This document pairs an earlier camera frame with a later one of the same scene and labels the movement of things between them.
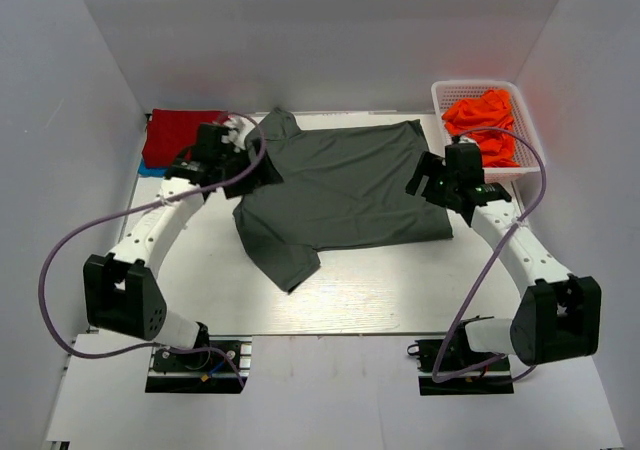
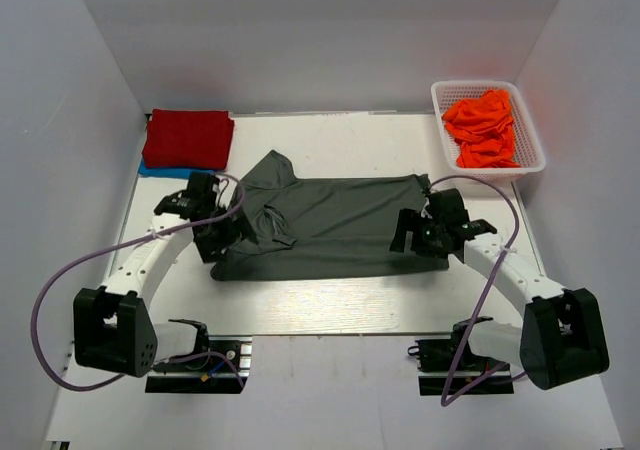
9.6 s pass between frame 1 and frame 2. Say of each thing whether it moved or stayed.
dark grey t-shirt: moved
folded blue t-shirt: stayed
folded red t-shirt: stayed
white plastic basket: stayed
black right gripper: moved
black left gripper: moved
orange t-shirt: stayed
